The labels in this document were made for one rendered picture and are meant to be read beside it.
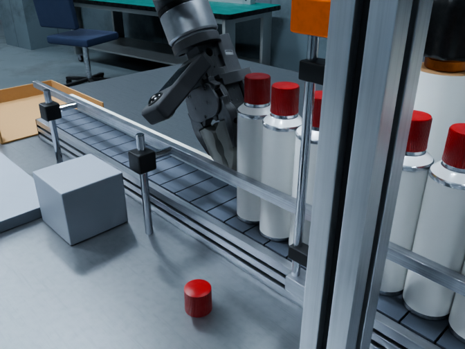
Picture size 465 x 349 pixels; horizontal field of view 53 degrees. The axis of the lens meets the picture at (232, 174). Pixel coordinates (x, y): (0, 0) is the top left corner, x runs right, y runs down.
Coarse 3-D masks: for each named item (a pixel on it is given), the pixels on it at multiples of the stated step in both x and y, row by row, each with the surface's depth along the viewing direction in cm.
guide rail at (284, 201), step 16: (64, 96) 91; (96, 112) 83; (128, 128) 77; (160, 144) 71; (176, 144) 70; (192, 160) 66; (208, 160) 65; (224, 176) 62; (240, 176) 60; (256, 192) 58; (272, 192) 56; (288, 208) 55; (400, 256) 45; (416, 256) 45; (416, 272) 45; (432, 272) 43; (448, 272) 43; (448, 288) 43; (464, 288) 41
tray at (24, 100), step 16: (48, 80) 136; (0, 96) 128; (16, 96) 131; (32, 96) 134; (80, 96) 125; (0, 112) 121; (16, 112) 121; (32, 112) 121; (0, 128) 111; (16, 128) 111; (32, 128) 111
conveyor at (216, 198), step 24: (72, 120) 102; (96, 120) 103; (96, 144) 91; (120, 144) 91; (168, 168) 81; (192, 168) 81; (192, 192) 73; (216, 192) 73; (216, 216) 67; (264, 240) 61; (288, 240) 61; (384, 312) 50; (408, 312) 50; (432, 336) 47
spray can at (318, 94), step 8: (320, 96) 50; (320, 104) 50; (312, 128) 51; (296, 136) 53; (312, 136) 51; (296, 144) 53; (312, 144) 51; (296, 152) 53; (312, 152) 51; (296, 160) 53; (312, 160) 52; (296, 168) 54; (312, 168) 52; (296, 176) 54; (312, 176) 53; (296, 184) 55; (312, 184) 53; (296, 192) 55; (312, 192) 53; (312, 200) 54; (304, 224) 56; (304, 232) 56; (304, 240) 57
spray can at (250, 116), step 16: (256, 80) 57; (256, 96) 57; (240, 112) 59; (256, 112) 58; (240, 128) 60; (256, 128) 58; (240, 144) 61; (256, 144) 59; (240, 160) 62; (256, 160) 60; (256, 176) 61; (240, 192) 64; (240, 208) 65; (256, 208) 64
